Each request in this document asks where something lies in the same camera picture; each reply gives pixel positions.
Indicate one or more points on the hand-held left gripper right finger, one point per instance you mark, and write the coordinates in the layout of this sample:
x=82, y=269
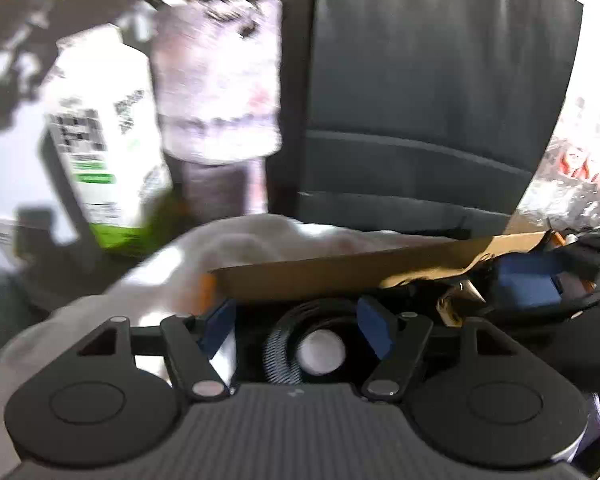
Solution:
x=377, y=330

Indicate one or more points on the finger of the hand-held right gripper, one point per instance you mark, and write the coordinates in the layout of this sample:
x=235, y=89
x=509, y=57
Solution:
x=527, y=285

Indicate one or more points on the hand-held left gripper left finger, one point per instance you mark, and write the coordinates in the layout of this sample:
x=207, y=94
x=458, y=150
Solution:
x=219, y=327

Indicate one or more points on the red cardboard box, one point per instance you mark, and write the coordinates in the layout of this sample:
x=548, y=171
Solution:
x=330, y=275

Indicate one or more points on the small white ball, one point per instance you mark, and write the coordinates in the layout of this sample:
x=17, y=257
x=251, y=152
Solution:
x=322, y=352

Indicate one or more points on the white fleece blanket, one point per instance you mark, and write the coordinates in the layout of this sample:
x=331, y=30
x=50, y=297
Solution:
x=145, y=280

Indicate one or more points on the shrink-wrapped water bottle pack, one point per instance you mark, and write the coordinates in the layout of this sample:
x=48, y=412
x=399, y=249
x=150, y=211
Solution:
x=575, y=175

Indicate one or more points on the white milk carton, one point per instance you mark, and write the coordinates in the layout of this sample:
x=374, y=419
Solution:
x=105, y=160

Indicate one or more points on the black paper bag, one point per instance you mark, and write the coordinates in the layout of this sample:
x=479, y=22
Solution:
x=430, y=85

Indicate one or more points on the pale purple ribbed vase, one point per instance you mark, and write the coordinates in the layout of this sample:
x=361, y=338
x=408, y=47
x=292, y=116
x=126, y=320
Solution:
x=215, y=85

